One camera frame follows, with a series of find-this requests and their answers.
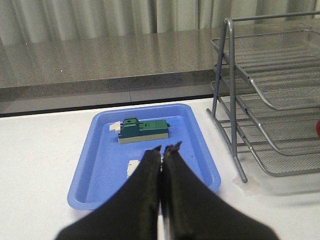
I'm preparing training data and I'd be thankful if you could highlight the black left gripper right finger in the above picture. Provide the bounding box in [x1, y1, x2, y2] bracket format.
[160, 142, 278, 240]

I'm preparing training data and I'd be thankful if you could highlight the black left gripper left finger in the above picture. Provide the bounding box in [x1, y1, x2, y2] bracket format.
[56, 146, 161, 240]

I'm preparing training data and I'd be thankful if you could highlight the mesh tray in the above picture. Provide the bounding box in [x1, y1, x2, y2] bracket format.
[209, 29, 320, 111]
[219, 107, 320, 178]
[212, 65, 320, 156]

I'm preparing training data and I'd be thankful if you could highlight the red emergency stop button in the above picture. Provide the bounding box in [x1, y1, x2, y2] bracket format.
[315, 120, 320, 136]

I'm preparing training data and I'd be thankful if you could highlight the white circuit breaker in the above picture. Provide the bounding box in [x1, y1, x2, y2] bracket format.
[127, 159, 140, 178]

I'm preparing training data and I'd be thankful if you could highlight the blue plastic tray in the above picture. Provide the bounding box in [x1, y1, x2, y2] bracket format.
[67, 103, 221, 210]

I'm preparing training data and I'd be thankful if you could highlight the green electrical component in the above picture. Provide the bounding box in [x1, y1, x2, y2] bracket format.
[109, 117, 171, 144]

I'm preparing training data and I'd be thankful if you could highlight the grey stone counter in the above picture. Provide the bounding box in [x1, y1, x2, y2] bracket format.
[0, 17, 320, 116]

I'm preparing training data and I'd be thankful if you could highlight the silver rack frame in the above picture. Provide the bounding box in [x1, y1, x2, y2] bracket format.
[207, 17, 320, 182]

